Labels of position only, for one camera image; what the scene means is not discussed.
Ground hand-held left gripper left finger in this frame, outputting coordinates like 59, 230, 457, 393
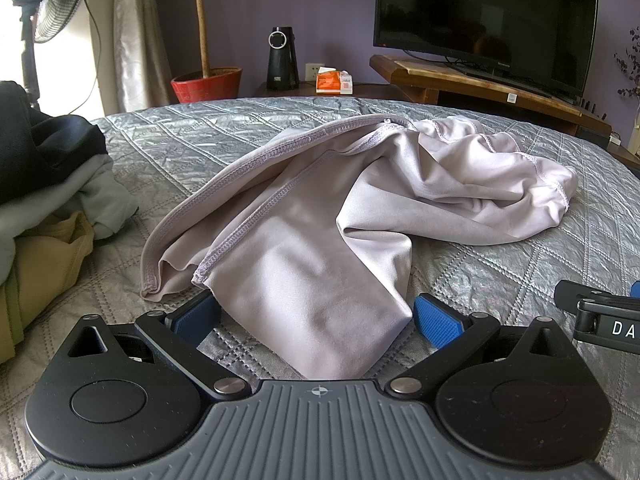
66, 290, 253, 402

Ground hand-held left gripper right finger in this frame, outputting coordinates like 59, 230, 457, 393
384, 294, 576, 401

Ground lilac pants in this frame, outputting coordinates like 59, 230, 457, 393
140, 114, 580, 380

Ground silver quilted table cover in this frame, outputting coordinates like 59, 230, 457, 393
0, 96, 640, 480

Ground beige garment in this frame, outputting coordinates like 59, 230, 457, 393
0, 210, 96, 363

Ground light blue garment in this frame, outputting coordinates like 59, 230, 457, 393
0, 154, 139, 281

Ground dark wooden television cabinet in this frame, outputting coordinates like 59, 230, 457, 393
252, 82, 640, 171

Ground black router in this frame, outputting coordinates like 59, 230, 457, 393
577, 99, 608, 122

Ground purple dried plant woven vase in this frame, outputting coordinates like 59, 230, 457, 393
614, 25, 640, 153

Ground green tree in red pot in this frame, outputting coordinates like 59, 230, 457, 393
142, 0, 258, 105

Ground light wooden television riser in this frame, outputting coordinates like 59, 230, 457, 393
370, 54, 586, 121

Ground orange tissue box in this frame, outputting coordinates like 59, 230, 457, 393
315, 66, 354, 96

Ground black cone speaker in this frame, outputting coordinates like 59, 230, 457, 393
266, 26, 301, 92

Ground grey silky curtain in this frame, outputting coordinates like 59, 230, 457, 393
112, 0, 176, 111

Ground black flat television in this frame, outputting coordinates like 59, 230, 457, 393
373, 0, 600, 106

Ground black standing fan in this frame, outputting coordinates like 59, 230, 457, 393
12, 0, 96, 111

